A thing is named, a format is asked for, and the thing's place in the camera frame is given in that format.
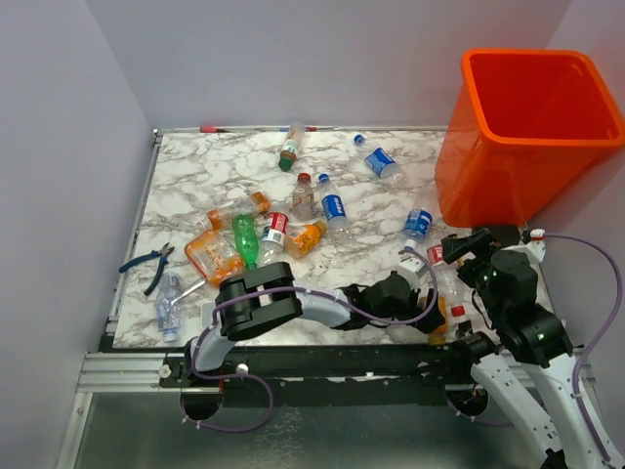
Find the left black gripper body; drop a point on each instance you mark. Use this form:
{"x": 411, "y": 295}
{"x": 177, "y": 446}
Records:
{"x": 422, "y": 324}

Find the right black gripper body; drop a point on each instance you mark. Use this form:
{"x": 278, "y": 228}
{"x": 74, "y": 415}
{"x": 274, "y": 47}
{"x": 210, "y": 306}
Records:
{"x": 482, "y": 244}

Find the orange juice bottle front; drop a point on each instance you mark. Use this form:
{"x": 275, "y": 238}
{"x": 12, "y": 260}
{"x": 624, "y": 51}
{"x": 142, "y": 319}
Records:
{"x": 435, "y": 324}

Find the orange juice bottle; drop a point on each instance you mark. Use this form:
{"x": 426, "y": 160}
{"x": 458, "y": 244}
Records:
{"x": 435, "y": 324}
{"x": 302, "y": 240}

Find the blue Pepsi bottle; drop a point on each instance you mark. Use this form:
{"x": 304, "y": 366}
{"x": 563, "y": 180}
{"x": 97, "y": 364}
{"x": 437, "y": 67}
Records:
{"x": 332, "y": 204}

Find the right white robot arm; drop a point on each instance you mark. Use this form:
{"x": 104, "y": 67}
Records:
{"x": 532, "y": 373}

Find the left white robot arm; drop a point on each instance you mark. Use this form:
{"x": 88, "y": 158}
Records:
{"x": 250, "y": 305}

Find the orange plastic bin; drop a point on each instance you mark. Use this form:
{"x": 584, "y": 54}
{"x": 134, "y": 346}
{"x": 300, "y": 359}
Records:
{"x": 527, "y": 123}

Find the far blue label bottle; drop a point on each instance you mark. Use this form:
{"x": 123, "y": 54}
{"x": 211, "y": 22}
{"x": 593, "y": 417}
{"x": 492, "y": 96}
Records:
{"x": 378, "y": 160}

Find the red cap clear bottle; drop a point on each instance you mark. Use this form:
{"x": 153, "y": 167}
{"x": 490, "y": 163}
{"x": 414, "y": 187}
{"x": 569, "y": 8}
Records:
{"x": 302, "y": 201}

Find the red label clear bottle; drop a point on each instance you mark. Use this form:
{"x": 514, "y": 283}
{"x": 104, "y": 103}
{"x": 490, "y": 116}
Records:
{"x": 272, "y": 237}

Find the green plastic bottle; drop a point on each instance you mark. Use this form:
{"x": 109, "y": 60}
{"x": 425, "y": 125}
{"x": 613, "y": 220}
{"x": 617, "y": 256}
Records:
{"x": 246, "y": 240}

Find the blue red pen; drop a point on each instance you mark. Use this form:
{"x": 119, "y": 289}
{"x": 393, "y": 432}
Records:
{"x": 311, "y": 129}

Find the orange label crushed bottle left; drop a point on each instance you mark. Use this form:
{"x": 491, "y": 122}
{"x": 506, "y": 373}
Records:
{"x": 219, "y": 219}

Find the green cap tea bottle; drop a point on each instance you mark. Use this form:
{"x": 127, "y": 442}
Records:
{"x": 291, "y": 146}

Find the large orange label bottle left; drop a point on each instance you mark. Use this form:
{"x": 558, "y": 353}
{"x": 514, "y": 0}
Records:
{"x": 214, "y": 257}

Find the red marker pen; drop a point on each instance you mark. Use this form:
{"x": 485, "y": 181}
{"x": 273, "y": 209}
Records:
{"x": 212, "y": 130}

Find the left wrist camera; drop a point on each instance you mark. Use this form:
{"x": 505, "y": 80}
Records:
{"x": 411, "y": 267}

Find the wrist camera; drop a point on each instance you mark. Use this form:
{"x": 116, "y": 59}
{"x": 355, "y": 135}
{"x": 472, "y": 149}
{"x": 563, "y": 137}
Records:
{"x": 411, "y": 267}
{"x": 532, "y": 245}

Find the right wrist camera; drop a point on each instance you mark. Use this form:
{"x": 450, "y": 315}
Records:
{"x": 532, "y": 245}

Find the black base frame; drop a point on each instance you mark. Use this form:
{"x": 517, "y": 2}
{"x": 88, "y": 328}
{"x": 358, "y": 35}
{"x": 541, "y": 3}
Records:
{"x": 325, "y": 375}

